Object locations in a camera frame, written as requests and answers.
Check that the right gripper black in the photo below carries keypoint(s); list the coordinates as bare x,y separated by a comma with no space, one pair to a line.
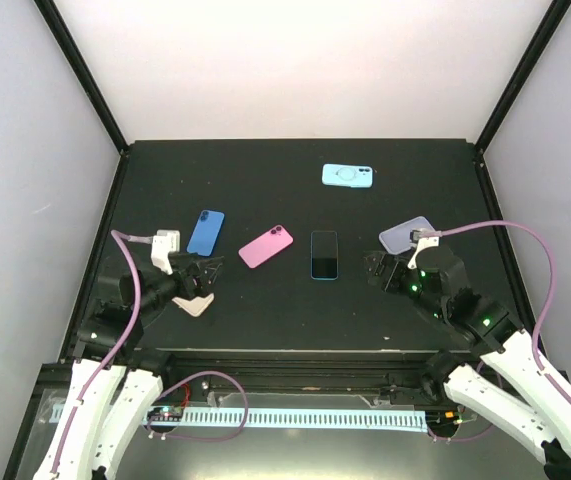
396,263

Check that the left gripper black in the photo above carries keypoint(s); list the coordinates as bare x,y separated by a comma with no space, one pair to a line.
202,287

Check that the lavender phone case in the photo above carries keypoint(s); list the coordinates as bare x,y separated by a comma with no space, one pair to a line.
397,239

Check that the pink phone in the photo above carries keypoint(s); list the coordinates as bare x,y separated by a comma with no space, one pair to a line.
266,246

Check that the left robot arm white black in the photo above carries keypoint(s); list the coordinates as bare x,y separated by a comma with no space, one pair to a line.
113,381

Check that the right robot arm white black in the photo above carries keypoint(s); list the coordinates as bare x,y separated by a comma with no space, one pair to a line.
538,414

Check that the blue phone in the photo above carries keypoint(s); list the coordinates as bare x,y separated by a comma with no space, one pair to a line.
205,233

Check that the light blue phone case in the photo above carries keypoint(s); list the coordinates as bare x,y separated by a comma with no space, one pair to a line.
350,176

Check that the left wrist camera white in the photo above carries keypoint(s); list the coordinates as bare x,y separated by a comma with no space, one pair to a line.
164,243

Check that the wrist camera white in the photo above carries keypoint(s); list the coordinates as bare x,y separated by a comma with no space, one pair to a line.
164,243
421,239

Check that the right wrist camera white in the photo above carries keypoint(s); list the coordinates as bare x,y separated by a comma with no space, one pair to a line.
421,239

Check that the white slotted cable duct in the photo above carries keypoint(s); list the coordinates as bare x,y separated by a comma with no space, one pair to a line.
286,418

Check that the left black frame post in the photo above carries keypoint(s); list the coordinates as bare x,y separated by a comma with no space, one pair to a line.
61,33

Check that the black frame post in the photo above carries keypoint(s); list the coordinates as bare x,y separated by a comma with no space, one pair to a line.
542,36
61,33

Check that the right black frame post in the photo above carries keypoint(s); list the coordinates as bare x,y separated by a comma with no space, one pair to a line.
542,36

